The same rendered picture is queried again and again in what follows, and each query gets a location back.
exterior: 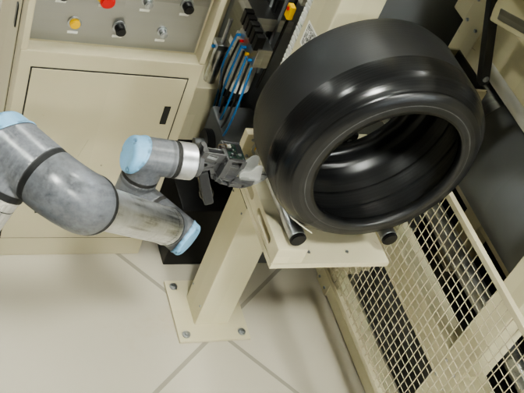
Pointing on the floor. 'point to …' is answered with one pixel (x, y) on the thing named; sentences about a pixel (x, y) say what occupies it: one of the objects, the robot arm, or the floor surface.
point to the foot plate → (183, 323)
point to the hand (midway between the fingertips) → (261, 177)
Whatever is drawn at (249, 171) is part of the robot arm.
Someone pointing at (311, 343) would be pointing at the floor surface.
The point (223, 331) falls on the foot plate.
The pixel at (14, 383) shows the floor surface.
